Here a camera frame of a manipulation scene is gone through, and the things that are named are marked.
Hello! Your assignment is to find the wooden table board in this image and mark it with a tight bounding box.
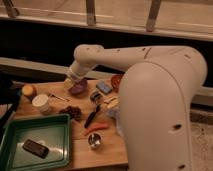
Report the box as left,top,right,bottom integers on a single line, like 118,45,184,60
12,78,129,171

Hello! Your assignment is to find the blue sponge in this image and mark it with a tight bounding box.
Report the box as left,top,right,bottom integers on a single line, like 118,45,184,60
96,82,112,94

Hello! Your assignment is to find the purple bowl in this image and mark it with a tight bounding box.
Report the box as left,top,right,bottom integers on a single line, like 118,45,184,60
69,79,88,95

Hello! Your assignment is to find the bunch of dark grapes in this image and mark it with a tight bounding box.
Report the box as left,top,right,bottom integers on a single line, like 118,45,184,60
60,106,82,121

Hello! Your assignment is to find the banana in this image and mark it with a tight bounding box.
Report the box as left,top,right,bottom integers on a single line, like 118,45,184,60
104,96,119,109

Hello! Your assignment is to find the small metal cup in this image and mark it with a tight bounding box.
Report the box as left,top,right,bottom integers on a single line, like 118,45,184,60
88,133,102,149

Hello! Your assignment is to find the black handled utensil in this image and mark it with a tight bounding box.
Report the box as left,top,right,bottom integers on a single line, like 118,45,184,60
84,104,101,128

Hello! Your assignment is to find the orange bowl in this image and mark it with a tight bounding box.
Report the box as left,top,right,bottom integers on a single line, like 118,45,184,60
111,74,123,92

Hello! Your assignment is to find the white cup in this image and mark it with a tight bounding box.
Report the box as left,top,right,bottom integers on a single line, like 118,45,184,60
32,94,50,114

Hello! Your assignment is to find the dark brown block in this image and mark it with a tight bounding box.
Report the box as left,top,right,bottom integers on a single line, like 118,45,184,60
22,139,49,158

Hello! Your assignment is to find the yellow apple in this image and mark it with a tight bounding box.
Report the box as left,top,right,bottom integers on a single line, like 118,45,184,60
22,85,37,97

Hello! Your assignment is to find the orange carrot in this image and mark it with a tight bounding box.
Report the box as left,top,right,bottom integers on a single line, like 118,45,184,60
84,123,109,136

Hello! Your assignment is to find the green plastic tray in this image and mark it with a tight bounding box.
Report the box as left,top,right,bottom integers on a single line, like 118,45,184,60
0,114,70,171

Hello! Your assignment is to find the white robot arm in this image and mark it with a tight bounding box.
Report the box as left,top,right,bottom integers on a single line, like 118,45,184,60
65,45,207,171

